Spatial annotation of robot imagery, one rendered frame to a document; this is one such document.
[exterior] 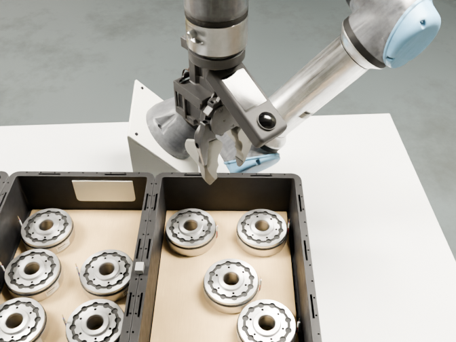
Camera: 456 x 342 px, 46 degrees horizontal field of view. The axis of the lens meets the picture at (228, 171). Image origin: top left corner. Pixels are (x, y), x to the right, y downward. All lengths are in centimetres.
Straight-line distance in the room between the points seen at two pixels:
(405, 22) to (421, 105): 207
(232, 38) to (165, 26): 295
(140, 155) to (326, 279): 50
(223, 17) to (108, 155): 96
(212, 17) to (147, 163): 68
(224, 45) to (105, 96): 237
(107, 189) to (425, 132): 199
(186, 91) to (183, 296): 46
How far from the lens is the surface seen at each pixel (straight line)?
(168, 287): 105
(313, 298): 92
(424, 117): 294
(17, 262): 111
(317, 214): 135
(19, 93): 314
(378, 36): 98
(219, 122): 70
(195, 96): 70
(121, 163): 149
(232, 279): 103
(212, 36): 63
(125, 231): 114
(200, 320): 100
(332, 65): 103
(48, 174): 116
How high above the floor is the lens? 169
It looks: 44 degrees down
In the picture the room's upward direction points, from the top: straight up
